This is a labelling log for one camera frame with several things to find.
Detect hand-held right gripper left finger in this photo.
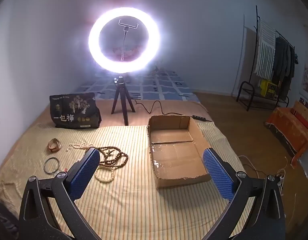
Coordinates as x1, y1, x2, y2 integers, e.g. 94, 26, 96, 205
18, 147, 101, 240

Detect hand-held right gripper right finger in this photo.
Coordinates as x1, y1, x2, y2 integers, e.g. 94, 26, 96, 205
202, 147, 286, 240

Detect cream bead necklace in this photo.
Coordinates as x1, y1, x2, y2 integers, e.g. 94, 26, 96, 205
94, 164, 116, 183

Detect pearl necklace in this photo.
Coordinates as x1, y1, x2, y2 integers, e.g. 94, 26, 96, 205
69, 142, 94, 152

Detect brown wooden bead necklace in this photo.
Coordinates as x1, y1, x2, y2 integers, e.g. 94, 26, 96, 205
95, 147, 129, 167

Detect thin dark bangle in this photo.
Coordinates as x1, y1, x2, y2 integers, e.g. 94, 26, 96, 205
43, 157, 61, 174

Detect cardboard box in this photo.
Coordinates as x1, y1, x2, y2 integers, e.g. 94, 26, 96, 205
146, 115, 212, 189

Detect striped yellow cloth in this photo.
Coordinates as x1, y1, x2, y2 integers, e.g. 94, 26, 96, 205
0, 120, 254, 240

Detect black printed bag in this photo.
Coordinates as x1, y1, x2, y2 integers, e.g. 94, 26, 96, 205
49, 92, 102, 130

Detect orange covered bench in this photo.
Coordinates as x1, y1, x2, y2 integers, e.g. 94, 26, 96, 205
265, 101, 308, 155

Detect black tripod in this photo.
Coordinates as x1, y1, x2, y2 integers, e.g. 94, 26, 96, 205
111, 74, 136, 126

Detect black clothes rack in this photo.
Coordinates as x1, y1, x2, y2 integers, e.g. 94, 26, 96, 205
236, 5, 298, 112

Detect grey cloth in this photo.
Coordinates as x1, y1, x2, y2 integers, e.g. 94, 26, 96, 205
291, 147, 308, 178

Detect yellow box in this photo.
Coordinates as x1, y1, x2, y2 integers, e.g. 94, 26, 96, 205
258, 79, 278, 98

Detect red box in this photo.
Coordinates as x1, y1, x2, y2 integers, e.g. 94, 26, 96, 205
290, 109, 308, 129

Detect blue patterned blanket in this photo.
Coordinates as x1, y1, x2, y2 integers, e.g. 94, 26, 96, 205
73, 67, 202, 103

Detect dark hanging clothes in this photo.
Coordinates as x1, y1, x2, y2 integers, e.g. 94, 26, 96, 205
271, 37, 299, 82

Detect striped white towel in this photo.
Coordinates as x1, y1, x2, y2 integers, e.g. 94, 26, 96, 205
253, 17, 277, 80

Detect phone holder clamp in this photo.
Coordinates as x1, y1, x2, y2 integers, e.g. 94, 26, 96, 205
118, 19, 139, 62

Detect black power cable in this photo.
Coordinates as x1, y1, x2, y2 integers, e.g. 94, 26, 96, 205
131, 99, 213, 123

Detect ring light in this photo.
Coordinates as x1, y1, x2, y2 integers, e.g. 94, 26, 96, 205
88, 7, 161, 73

